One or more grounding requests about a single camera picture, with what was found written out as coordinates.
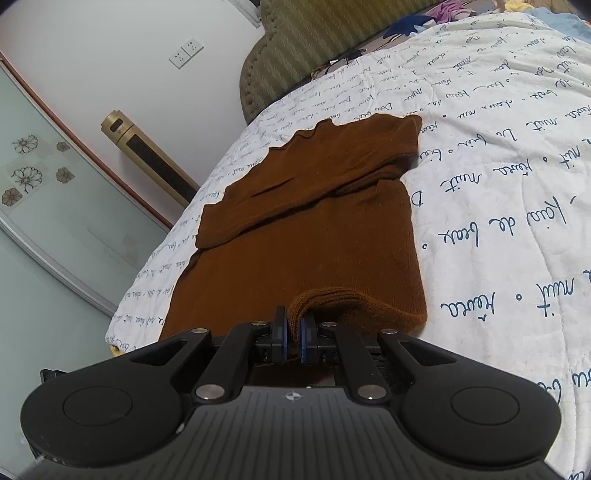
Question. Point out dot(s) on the gold tower air conditioner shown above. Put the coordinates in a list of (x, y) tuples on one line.
[(147, 154)]

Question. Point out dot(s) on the white script printed quilt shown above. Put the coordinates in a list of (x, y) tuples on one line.
[(485, 184)]

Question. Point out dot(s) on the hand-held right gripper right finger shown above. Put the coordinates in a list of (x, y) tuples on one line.
[(305, 339)]

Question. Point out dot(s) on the flower printed glass sliding door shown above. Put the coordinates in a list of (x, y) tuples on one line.
[(55, 207)]

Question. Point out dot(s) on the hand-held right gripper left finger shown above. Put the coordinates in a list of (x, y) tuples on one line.
[(280, 339)]

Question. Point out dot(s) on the yellow cloth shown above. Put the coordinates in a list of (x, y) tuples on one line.
[(519, 4)]

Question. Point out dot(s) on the olive green padded headboard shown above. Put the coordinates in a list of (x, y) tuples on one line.
[(300, 50)]

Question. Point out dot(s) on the purple cloth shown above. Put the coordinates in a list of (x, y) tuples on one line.
[(452, 9)]

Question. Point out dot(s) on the dark blue cloth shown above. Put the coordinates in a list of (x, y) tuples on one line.
[(408, 25)]

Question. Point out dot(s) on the brown knitted sweater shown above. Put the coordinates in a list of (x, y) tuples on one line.
[(323, 230)]

